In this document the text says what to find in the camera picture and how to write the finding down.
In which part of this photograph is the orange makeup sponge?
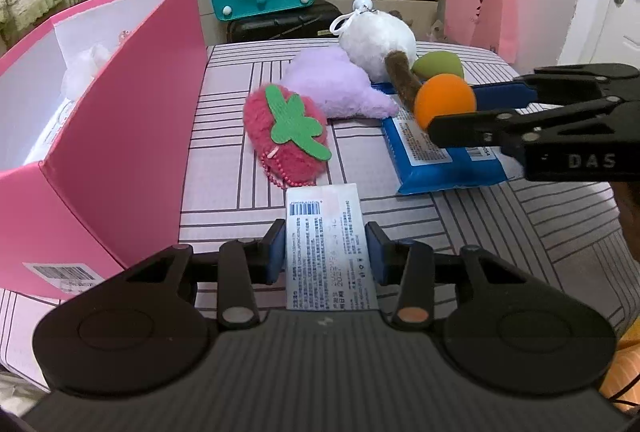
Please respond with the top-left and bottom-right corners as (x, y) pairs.
(414, 74), (477, 133)

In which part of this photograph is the blue wipes packet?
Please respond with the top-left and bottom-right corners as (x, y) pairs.
(370, 82), (526, 197)

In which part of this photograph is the purple plush toy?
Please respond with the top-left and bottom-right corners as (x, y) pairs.
(282, 48), (401, 121)

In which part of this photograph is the white fluffy plush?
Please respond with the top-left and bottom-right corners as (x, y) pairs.
(61, 42), (114, 100)

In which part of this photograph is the orange patterned cloth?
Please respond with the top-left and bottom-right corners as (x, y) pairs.
(597, 327), (640, 413)

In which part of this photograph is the pink strawberry plush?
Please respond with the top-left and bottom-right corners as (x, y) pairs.
(243, 84), (334, 191)

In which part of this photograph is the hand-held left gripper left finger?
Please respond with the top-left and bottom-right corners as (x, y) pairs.
(122, 218), (287, 332)

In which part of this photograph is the pink storage box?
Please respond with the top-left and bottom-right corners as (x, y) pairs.
(0, 0), (210, 301)

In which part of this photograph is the black suitcase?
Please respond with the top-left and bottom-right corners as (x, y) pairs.
(227, 0), (359, 45)

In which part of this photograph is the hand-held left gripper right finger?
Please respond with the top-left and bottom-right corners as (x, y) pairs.
(365, 222), (523, 332)

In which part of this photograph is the white plush with brown tail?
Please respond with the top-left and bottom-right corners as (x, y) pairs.
(331, 0), (426, 111)

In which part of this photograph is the green makeup sponge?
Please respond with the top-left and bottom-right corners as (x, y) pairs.
(411, 52), (465, 80)

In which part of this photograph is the white labelled packet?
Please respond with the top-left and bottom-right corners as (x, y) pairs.
(285, 183), (380, 311)

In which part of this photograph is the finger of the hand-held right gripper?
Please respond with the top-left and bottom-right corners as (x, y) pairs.
(427, 95), (624, 149)
(471, 63), (640, 109)

